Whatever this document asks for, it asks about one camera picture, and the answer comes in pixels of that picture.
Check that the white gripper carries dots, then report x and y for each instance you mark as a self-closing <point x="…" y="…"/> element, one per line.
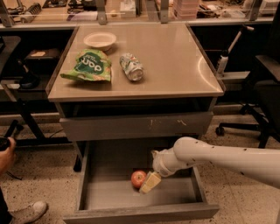
<point x="158" y="164"/>

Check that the red apple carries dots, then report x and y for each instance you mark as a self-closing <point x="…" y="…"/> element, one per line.
<point x="137" y="178"/>

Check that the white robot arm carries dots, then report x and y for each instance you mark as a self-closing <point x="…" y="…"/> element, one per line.
<point x="262" y="165"/>

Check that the open grey middle drawer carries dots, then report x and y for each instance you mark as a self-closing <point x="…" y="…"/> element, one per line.
<point x="106" y="195"/>

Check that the closed grey top drawer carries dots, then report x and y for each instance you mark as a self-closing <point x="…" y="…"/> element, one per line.
<point x="135" y="126"/>

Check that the grey drawer cabinet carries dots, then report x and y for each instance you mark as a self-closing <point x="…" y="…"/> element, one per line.
<point x="123" y="81"/>

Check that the person's hand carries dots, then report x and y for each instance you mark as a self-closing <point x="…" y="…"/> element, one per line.
<point x="7" y="157"/>

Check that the crushed green soda can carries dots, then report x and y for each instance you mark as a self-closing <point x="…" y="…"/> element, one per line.
<point x="132" y="67"/>

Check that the green chip bag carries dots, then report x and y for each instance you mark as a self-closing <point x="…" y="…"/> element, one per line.
<point x="91" y="65"/>

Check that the black office chair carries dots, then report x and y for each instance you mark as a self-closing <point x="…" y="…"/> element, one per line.
<point x="262" y="88"/>

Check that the white sneaker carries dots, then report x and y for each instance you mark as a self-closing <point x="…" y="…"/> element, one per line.
<point x="29" y="214"/>

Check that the white paper bowl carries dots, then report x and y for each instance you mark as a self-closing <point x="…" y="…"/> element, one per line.
<point x="100" y="40"/>

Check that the black box under desk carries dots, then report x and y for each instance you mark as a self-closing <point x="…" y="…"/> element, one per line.
<point x="43" y="58"/>

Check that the black desk frame left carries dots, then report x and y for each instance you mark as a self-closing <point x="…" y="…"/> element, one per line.
<point x="8" y="46"/>

